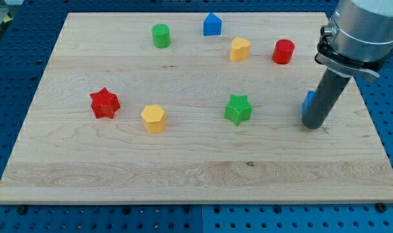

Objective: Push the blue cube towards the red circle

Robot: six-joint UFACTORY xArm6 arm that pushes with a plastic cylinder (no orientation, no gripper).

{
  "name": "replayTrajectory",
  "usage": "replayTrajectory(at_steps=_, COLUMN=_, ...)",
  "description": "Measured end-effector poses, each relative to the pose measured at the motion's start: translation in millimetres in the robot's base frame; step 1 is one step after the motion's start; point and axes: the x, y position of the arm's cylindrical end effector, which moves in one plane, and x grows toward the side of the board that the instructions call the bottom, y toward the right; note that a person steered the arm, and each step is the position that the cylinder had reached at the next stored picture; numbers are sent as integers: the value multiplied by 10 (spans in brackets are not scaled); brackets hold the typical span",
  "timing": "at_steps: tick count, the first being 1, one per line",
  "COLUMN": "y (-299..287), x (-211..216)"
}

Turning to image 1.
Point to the blue cube block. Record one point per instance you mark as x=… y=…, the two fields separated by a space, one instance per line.
x=307 y=101

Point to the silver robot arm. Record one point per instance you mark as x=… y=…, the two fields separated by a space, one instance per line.
x=358 y=38

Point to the yellow hexagon block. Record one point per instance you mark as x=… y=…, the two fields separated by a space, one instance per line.
x=154 y=118

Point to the green star block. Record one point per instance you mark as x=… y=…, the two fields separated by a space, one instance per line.
x=238 y=109

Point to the wooden board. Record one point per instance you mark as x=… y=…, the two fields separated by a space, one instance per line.
x=64 y=155

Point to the yellow heart block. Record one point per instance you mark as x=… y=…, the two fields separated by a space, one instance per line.
x=240 y=48

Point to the green cylinder block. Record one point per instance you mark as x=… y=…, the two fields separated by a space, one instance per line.
x=161 y=36

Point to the red star block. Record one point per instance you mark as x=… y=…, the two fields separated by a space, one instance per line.
x=104 y=104

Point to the blue pentagon house block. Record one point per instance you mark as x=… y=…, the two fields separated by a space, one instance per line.
x=212 y=25

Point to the red cylinder block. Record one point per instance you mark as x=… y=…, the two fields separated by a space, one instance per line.
x=283 y=51

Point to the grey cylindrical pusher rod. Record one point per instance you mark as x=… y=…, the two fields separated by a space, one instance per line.
x=327 y=93

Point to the black bolt front left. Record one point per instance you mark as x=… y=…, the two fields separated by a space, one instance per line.
x=21 y=210

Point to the black bolt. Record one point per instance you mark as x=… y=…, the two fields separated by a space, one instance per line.
x=21 y=210
x=381 y=207

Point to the black bolt front right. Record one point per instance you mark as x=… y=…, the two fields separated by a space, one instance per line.
x=381 y=207

